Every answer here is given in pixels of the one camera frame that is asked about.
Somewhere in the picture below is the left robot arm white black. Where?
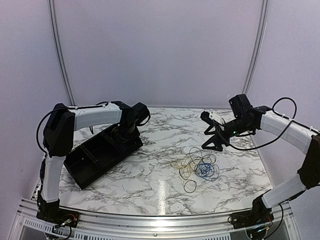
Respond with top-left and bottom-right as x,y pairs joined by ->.
37,101 -> 151,217

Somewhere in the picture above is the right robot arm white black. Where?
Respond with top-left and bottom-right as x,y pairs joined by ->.
200,93 -> 320,214

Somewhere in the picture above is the black compartment tray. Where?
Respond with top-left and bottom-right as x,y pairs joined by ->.
64,125 -> 143,190

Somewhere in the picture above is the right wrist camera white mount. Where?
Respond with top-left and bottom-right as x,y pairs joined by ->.
200,111 -> 224,125

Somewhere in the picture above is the blue cable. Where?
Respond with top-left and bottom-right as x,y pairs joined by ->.
193,162 -> 220,182

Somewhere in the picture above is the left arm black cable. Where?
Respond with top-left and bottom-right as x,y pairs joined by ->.
36,101 -> 110,151

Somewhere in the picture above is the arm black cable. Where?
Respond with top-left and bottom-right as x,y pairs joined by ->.
212,97 -> 320,151
36,101 -> 110,151

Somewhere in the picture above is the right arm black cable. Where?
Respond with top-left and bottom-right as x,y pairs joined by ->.
212,97 -> 320,151

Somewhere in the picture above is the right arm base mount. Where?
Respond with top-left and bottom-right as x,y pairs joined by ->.
227,195 -> 274,229

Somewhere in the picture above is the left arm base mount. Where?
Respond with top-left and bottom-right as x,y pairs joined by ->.
36,202 -> 80,228

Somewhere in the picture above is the aluminium front frame rail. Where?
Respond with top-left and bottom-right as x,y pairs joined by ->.
8,198 -> 301,240

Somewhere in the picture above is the left aluminium corner post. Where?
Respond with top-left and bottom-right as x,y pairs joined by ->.
47,0 -> 76,106

